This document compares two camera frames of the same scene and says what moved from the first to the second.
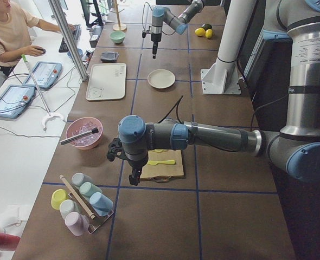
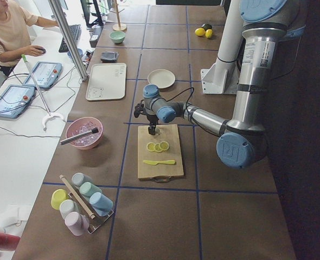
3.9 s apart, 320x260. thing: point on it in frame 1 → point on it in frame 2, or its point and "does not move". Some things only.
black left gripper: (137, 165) → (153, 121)
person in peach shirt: (8, 34) does not move
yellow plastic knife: (154, 162) does not move
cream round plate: (161, 78) does not move
